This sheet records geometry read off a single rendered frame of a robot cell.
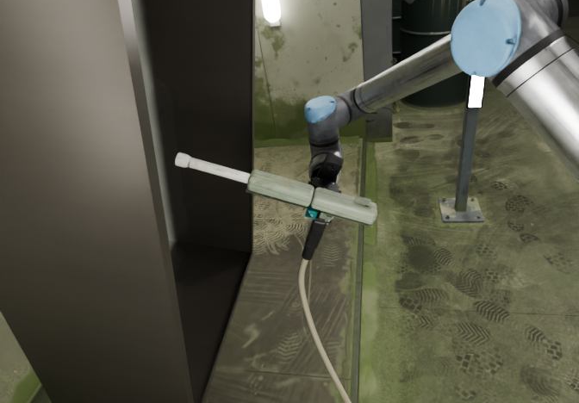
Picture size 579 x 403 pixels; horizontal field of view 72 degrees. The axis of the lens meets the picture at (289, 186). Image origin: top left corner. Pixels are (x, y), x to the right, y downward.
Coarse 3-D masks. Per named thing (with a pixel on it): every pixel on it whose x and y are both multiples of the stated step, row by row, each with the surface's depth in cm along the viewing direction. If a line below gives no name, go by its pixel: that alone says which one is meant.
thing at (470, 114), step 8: (464, 112) 184; (472, 112) 179; (464, 120) 184; (472, 120) 181; (464, 128) 185; (472, 128) 184; (464, 136) 186; (472, 136) 186; (464, 144) 189; (472, 144) 188; (464, 152) 191; (472, 152) 190; (464, 160) 193; (464, 168) 196; (464, 176) 198; (464, 184) 201; (464, 192) 203; (456, 200) 210; (464, 200) 206; (456, 208) 210; (464, 208) 209
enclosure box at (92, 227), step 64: (0, 0) 41; (64, 0) 40; (128, 0) 41; (192, 0) 96; (0, 64) 45; (64, 64) 44; (128, 64) 43; (192, 64) 105; (0, 128) 51; (64, 128) 49; (128, 128) 48; (192, 128) 116; (0, 192) 57; (64, 192) 55; (128, 192) 53; (192, 192) 130; (0, 256) 66; (64, 256) 63; (128, 256) 61; (192, 256) 138; (64, 320) 74; (128, 320) 71; (192, 320) 117; (64, 384) 89; (128, 384) 84; (192, 384) 102
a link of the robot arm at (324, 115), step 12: (324, 96) 115; (312, 108) 111; (324, 108) 110; (336, 108) 113; (312, 120) 112; (324, 120) 111; (336, 120) 113; (348, 120) 117; (312, 132) 115; (324, 132) 113; (336, 132) 115; (312, 144) 117; (324, 144) 115
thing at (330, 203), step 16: (176, 160) 93; (192, 160) 93; (224, 176) 94; (240, 176) 93; (256, 176) 92; (272, 176) 94; (256, 192) 94; (272, 192) 92; (288, 192) 92; (304, 192) 92; (320, 192) 93; (336, 192) 94; (320, 208) 93; (336, 208) 92; (352, 208) 92; (368, 208) 92; (320, 224) 96; (368, 224) 94; (320, 240) 100; (304, 256) 104
